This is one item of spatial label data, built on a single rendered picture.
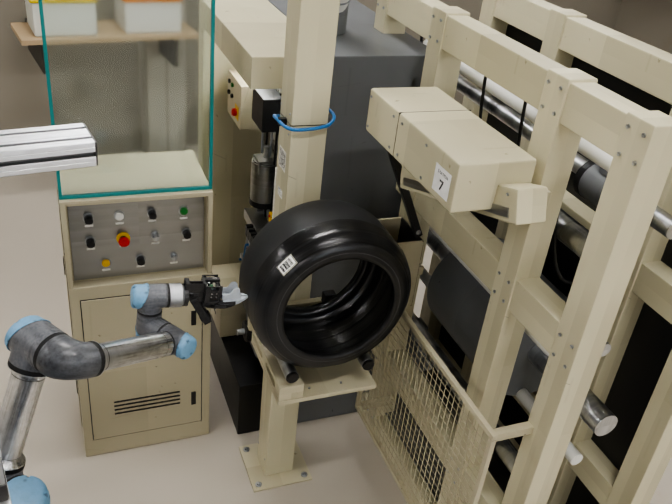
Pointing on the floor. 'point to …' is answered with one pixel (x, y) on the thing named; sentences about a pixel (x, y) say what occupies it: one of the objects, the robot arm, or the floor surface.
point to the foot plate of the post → (273, 474)
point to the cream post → (299, 175)
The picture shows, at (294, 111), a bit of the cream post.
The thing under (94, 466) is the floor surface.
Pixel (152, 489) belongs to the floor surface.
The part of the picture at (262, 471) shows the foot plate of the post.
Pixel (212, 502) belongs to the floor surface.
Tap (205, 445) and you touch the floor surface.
